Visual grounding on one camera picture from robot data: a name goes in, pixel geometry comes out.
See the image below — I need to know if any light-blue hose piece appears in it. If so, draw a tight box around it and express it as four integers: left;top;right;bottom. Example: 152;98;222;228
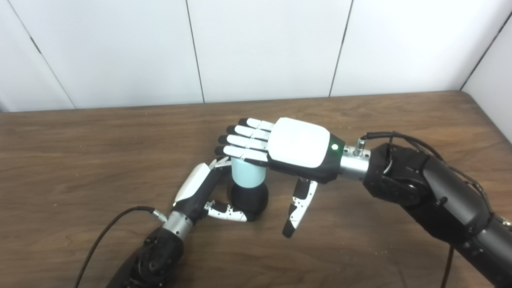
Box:
231;157;267;187

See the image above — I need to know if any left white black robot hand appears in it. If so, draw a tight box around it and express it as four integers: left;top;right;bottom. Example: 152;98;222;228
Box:
173;157;260;222

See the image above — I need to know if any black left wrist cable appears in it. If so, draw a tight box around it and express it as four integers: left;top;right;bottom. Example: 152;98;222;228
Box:
74;206;168;288

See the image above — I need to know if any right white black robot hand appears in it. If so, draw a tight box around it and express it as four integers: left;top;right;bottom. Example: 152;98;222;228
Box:
214;117;346;239

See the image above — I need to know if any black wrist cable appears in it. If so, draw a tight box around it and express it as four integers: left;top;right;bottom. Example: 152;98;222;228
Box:
354;132;496;288
74;206;168;288

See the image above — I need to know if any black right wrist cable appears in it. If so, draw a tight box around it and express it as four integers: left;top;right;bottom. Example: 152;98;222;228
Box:
354;132;496;288

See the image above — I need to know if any black flared nozzle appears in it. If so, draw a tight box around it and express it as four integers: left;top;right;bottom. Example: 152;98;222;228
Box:
231;182;269;220

